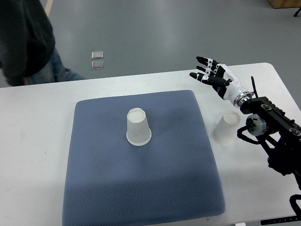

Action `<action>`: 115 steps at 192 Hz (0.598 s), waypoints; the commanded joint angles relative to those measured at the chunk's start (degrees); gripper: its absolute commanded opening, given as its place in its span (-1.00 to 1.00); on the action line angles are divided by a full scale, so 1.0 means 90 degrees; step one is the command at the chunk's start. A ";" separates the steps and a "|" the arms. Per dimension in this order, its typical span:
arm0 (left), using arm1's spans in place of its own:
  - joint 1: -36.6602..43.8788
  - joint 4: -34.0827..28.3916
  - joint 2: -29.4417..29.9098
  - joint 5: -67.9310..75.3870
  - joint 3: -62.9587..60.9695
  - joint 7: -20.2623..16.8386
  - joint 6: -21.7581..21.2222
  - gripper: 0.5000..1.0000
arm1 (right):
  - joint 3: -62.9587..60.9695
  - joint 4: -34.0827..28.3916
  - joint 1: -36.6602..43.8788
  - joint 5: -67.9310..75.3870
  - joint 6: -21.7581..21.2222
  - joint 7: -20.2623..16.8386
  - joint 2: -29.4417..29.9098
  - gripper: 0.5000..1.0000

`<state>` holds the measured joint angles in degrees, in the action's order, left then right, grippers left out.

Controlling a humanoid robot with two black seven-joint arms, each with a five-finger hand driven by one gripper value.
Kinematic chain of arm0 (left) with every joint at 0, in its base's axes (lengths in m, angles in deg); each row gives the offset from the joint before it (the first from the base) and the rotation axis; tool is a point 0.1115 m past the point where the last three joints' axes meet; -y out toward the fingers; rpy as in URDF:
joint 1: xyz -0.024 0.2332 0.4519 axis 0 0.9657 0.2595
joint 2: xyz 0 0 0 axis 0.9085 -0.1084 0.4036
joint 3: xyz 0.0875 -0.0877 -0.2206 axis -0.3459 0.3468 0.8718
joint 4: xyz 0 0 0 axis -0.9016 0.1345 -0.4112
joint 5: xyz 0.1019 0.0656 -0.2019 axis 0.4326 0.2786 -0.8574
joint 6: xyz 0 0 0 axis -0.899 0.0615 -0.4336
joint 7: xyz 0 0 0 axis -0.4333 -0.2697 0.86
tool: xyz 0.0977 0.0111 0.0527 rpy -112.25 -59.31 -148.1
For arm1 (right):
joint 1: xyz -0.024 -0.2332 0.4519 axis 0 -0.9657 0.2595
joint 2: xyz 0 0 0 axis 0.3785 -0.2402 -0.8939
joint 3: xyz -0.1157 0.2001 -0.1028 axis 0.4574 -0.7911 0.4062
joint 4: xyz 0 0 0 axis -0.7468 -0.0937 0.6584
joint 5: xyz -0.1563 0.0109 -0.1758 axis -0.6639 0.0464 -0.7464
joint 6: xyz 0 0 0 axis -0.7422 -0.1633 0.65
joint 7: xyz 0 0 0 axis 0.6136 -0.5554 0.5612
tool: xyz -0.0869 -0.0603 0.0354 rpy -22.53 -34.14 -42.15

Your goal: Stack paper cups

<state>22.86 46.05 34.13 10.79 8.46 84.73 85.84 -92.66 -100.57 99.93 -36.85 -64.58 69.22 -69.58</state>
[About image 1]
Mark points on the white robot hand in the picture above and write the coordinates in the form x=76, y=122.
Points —
x=224, y=76

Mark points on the white paper cup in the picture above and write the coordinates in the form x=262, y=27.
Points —
x=225, y=132
x=138, y=130

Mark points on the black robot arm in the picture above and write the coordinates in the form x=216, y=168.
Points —
x=266, y=124

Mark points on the wooden furniture corner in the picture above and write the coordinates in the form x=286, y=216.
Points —
x=276, y=4

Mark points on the black tripod leg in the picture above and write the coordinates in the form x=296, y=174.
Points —
x=297, y=12

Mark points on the lower metal floor plate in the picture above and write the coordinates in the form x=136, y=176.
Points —
x=98, y=64

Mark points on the metal floor plate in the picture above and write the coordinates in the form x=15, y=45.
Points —
x=97, y=55
x=98, y=64

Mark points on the upper metal floor plate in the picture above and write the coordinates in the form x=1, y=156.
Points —
x=97, y=55

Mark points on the blue fabric cushion mat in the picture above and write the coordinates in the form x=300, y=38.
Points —
x=110, y=182

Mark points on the black table control panel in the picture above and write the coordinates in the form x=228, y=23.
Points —
x=280, y=220

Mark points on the person in dark clothes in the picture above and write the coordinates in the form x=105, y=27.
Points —
x=27, y=45

